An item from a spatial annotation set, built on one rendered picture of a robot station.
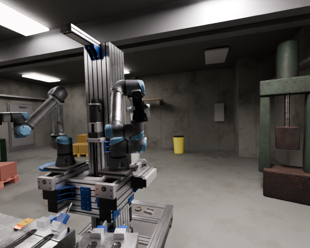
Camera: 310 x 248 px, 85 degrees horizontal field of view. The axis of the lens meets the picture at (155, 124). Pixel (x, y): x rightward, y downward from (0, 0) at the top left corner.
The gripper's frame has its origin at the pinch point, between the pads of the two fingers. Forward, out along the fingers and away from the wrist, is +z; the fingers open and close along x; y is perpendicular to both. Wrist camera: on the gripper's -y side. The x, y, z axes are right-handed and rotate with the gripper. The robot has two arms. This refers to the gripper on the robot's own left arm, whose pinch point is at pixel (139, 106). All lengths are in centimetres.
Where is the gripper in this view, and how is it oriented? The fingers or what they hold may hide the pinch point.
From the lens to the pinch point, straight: 70.2
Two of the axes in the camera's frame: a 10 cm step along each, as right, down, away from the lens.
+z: 1.5, 0.4, -9.9
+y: 1.6, 9.8, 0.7
